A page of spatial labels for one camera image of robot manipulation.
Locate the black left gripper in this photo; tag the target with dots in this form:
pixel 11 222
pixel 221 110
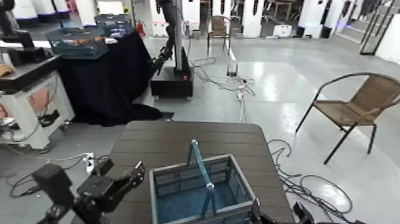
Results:
pixel 97 190

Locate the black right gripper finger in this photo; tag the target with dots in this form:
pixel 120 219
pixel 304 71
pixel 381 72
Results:
pixel 303 214
pixel 257 212

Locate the mobile robot base with column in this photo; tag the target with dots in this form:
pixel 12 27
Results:
pixel 175 81

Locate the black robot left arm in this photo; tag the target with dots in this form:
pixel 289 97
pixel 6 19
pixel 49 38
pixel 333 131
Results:
pixel 51 184

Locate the large blue plastic crate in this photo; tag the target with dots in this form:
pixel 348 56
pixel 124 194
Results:
pixel 78 47

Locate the dark blue crate with items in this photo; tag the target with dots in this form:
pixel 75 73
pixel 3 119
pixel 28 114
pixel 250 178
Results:
pixel 114 26

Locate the white power strip with plugs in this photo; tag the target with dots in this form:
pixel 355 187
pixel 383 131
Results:
pixel 90 161

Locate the black draped cloth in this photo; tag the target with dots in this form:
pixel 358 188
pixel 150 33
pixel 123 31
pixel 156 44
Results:
pixel 106 87

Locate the black holder on cabinet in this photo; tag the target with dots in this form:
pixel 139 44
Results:
pixel 49 119

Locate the long white power strip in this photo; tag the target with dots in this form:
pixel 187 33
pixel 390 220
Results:
pixel 241 104

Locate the black desk top board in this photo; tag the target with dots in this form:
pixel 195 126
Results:
pixel 28 73

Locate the red fire extinguisher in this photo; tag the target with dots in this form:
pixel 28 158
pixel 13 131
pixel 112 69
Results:
pixel 141 28

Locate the small black floor device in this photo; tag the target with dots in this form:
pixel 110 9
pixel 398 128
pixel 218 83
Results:
pixel 232 70

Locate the black desktop device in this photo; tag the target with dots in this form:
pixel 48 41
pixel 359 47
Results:
pixel 26 54

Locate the tan cloth object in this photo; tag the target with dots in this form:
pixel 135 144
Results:
pixel 4 69

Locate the grey waste bin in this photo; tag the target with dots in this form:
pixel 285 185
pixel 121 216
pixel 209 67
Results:
pixel 196 34

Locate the white box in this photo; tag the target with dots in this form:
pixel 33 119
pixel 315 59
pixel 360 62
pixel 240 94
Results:
pixel 282 30

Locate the white pillar kiosk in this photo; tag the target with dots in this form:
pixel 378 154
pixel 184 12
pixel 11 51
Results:
pixel 312 18
pixel 253 18

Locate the large wicker chair black frame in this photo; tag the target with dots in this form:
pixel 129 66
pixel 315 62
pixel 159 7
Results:
pixel 343 114

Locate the small wicker chair black frame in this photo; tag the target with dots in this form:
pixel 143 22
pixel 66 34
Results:
pixel 218 26

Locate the black metal frame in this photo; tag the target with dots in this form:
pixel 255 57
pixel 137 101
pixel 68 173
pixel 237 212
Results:
pixel 373 31

